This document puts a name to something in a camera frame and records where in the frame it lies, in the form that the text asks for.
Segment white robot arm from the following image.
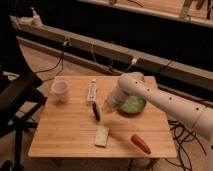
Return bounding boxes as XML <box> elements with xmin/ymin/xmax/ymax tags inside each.
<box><xmin>103</xmin><ymin>72</ymin><xmax>213</xmax><ymax>140</ymax></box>

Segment white eraser block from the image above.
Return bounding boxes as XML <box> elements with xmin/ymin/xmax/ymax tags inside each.
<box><xmin>95</xmin><ymin>125</ymin><xmax>109</xmax><ymax>147</ymax></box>

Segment black marker pen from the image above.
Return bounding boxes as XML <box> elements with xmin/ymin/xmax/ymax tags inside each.
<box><xmin>92</xmin><ymin>103</ymin><xmax>100</xmax><ymax>121</ymax></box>

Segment white tube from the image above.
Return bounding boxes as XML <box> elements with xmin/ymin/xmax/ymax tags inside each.
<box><xmin>87</xmin><ymin>79</ymin><xmax>97</xmax><ymax>103</ymax></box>

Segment green bowl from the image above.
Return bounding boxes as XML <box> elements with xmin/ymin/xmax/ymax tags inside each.
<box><xmin>119</xmin><ymin>96</ymin><xmax>146</xmax><ymax>115</ymax></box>

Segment orange carrot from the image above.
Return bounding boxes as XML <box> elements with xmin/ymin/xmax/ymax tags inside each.
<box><xmin>131</xmin><ymin>134</ymin><xmax>151</xmax><ymax>154</ymax></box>

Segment white plastic cup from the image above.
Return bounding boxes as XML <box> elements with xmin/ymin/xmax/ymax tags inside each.
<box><xmin>51</xmin><ymin>80</ymin><xmax>69</xmax><ymax>102</ymax></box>

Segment black floor cables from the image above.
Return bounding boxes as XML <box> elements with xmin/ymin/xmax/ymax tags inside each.
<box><xmin>165</xmin><ymin>119</ymin><xmax>213</xmax><ymax>171</ymax></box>

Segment black stand frame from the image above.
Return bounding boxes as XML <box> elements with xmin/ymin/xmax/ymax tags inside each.
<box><xmin>0</xmin><ymin>70</ymin><xmax>48</xmax><ymax>171</ymax></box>

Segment white bottle on rail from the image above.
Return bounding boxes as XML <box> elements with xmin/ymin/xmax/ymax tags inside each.
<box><xmin>31</xmin><ymin>7</ymin><xmax>43</xmax><ymax>27</ymax></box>

